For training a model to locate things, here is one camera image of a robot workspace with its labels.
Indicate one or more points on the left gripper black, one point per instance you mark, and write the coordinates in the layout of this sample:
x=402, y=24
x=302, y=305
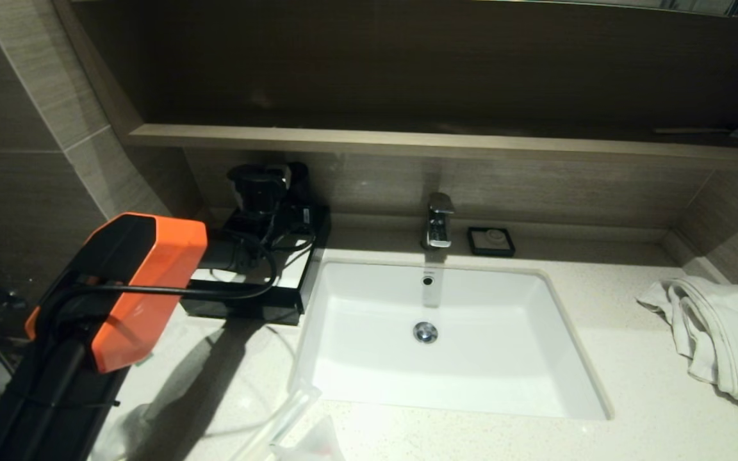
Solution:
x=292, y=221

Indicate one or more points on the black cup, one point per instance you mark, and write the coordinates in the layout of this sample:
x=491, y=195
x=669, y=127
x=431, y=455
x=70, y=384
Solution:
x=300, y=182

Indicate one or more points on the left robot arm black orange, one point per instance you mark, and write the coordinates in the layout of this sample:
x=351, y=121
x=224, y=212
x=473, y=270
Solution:
x=145, y=282

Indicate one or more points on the black box with white lid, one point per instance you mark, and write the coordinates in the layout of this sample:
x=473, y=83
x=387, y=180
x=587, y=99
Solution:
x=289, y=275

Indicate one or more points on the chrome faucet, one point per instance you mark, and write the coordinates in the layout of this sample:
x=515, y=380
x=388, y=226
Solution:
x=438, y=221

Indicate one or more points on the chrome sink drain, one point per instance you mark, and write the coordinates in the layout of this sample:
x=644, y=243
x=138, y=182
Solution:
x=425, y=332

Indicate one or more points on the black square soap dish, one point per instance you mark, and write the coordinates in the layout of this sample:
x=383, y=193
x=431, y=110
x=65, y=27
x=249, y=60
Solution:
x=473, y=246

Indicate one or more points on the clear plastic tube package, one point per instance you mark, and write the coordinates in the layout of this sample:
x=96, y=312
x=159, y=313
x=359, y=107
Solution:
x=279, y=419

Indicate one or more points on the round white soap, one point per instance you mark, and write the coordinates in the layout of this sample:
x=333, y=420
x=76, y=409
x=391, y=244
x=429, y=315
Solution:
x=492, y=239

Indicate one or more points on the white sachet with red print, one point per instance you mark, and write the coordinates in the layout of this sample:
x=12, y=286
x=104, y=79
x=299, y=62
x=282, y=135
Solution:
x=318, y=445

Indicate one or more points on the white rectangular sink basin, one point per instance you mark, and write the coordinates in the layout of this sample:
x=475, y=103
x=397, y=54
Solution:
x=484, y=358

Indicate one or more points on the crumpled white wrapper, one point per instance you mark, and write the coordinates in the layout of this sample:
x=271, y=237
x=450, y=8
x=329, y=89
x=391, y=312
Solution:
x=129, y=435

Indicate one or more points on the white crumpled towel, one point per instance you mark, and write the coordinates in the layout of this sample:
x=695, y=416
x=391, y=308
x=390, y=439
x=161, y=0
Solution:
x=728, y=339

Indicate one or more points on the wooden wall shelf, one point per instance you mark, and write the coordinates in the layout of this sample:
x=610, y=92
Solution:
x=407, y=142

